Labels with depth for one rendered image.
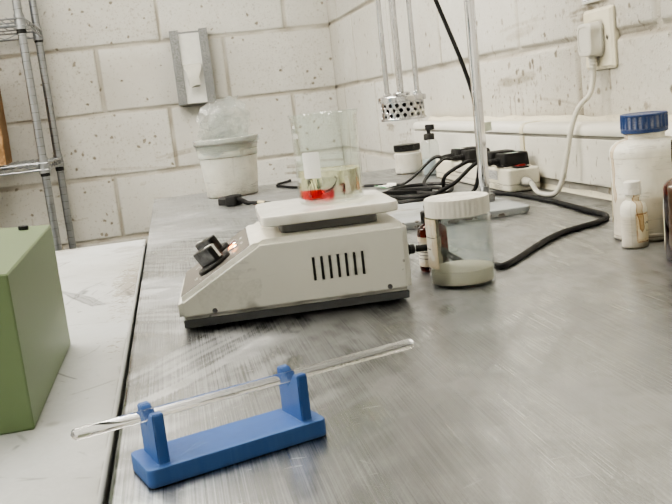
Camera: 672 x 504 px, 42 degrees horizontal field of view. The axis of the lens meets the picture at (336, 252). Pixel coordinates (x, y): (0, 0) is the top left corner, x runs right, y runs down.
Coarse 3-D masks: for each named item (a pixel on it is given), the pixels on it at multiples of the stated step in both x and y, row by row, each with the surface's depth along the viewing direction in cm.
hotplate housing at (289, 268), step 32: (256, 224) 84; (320, 224) 76; (352, 224) 76; (384, 224) 75; (256, 256) 73; (288, 256) 74; (320, 256) 74; (352, 256) 74; (384, 256) 75; (224, 288) 73; (256, 288) 74; (288, 288) 74; (320, 288) 74; (352, 288) 75; (384, 288) 75; (192, 320) 74; (224, 320) 74
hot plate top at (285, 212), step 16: (368, 192) 84; (256, 208) 81; (272, 208) 79; (288, 208) 78; (304, 208) 76; (320, 208) 75; (336, 208) 74; (352, 208) 74; (368, 208) 74; (384, 208) 75; (272, 224) 74; (288, 224) 74
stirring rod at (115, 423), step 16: (368, 352) 50; (384, 352) 50; (304, 368) 48; (320, 368) 48; (336, 368) 49; (240, 384) 46; (256, 384) 47; (272, 384) 47; (192, 400) 45; (208, 400) 45; (128, 416) 44; (144, 416) 44; (80, 432) 42; (96, 432) 43
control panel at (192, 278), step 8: (240, 232) 84; (232, 240) 83; (240, 240) 80; (248, 240) 76; (232, 248) 78; (240, 248) 75; (232, 256) 74; (192, 272) 82; (184, 280) 81; (192, 280) 77; (200, 280) 74; (184, 288) 76; (192, 288) 74
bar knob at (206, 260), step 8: (208, 248) 75; (216, 248) 75; (200, 256) 76; (208, 256) 76; (216, 256) 75; (224, 256) 76; (200, 264) 77; (208, 264) 76; (216, 264) 75; (200, 272) 76; (208, 272) 75
